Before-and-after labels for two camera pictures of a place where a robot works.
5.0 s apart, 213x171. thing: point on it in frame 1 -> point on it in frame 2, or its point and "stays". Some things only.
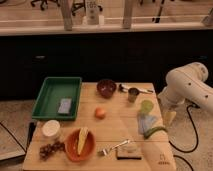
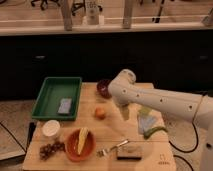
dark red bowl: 106,88 stays
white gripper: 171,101 -> 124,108
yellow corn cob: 83,131 stays
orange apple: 100,113 stays
